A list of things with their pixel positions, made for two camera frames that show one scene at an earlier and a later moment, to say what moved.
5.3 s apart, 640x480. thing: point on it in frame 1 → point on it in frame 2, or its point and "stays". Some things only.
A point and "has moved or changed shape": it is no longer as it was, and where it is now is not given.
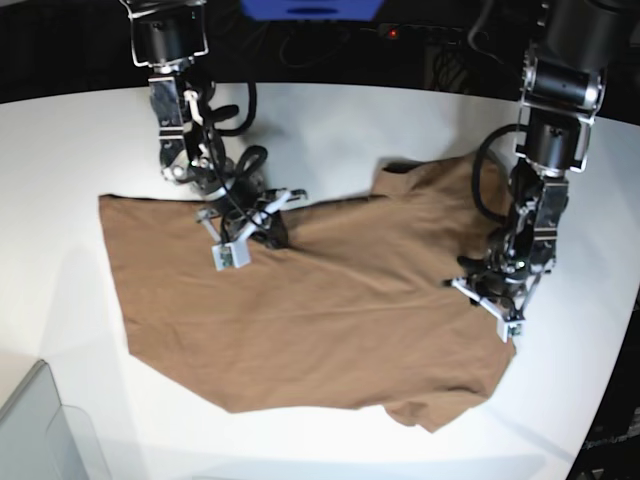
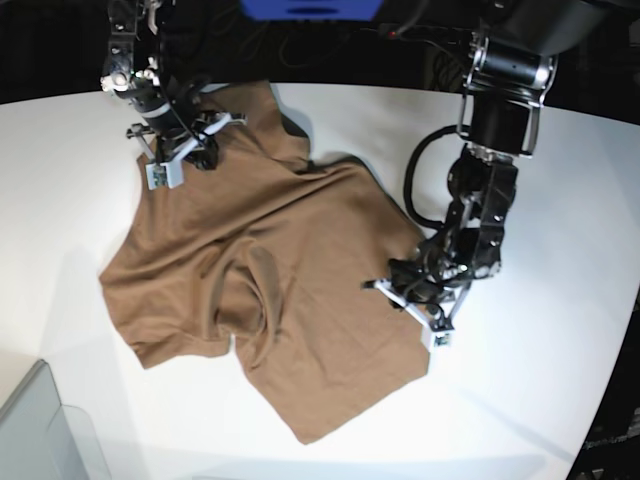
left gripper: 234,226 → 195,141
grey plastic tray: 42,439 stays
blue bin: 312,10 stays
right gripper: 498,288 → 431,296
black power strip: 432,34 stays
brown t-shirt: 360,309 has moved or changed shape
